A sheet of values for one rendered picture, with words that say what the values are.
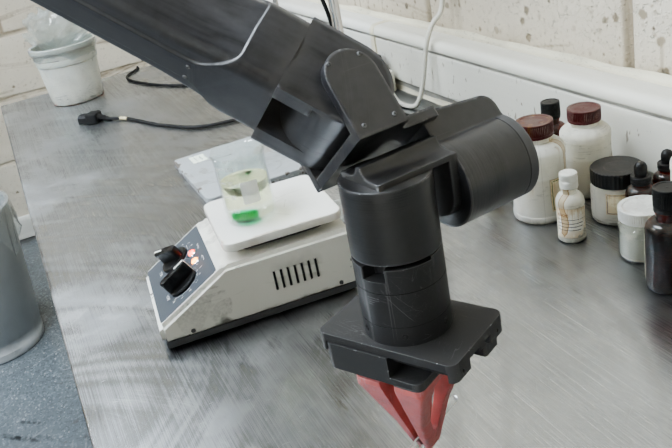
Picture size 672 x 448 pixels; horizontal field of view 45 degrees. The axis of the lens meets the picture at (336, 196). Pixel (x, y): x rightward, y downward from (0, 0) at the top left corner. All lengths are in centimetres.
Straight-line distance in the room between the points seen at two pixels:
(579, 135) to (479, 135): 41
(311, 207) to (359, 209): 34
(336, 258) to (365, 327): 28
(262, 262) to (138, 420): 18
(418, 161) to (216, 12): 15
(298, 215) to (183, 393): 20
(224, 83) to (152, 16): 6
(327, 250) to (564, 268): 23
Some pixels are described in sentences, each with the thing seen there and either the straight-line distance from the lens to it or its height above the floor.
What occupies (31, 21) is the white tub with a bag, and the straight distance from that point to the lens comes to 183.
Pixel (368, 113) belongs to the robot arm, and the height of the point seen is 102.
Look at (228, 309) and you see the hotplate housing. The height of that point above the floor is 78.
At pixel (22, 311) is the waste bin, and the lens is 248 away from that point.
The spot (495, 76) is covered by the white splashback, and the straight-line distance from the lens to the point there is 115.
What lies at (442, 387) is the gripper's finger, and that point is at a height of 81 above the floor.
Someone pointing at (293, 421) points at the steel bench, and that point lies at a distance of 67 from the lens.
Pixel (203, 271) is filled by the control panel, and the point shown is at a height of 81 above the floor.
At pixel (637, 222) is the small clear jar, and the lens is 80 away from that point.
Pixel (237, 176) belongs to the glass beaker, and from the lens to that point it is 77.
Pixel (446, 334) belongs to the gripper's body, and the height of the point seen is 87.
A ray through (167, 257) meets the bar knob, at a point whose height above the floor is 81.
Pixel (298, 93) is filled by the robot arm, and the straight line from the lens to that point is 47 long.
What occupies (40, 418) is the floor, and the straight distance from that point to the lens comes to 221.
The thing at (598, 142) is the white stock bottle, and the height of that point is 82.
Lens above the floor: 116
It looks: 23 degrees down
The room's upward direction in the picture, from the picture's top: 11 degrees counter-clockwise
